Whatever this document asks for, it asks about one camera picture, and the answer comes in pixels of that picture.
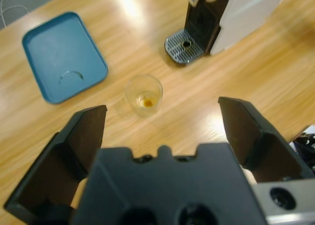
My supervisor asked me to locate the white capsule coffee machine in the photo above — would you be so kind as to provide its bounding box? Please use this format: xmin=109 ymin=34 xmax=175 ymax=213
xmin=164 ymin=0 xmax=292 ymax=65

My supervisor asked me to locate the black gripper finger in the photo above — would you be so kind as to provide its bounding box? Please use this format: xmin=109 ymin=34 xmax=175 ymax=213
xmin=3 ymin=104 xmax=108 ymax=223
xmin=218 ymin=96 xmax=315 ymax=185

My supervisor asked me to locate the teal plastic tray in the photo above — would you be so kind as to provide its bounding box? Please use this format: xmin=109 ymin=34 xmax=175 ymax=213
xmin=21 ymin=11 xmax=109 ymax=105

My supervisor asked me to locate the clear drinking glass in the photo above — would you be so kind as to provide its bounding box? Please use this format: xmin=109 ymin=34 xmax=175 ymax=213
xmin=125 ymin=74 xmax=163 ymax=118

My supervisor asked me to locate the white floor cable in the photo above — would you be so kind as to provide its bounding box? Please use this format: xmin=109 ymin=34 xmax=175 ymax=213
xmin=0 ymin=0 xmax=30 ymax=29

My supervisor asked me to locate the dark camera post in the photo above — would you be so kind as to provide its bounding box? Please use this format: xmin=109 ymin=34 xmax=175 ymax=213
xmin=294 ymin=133 xmax=315 ymax=173

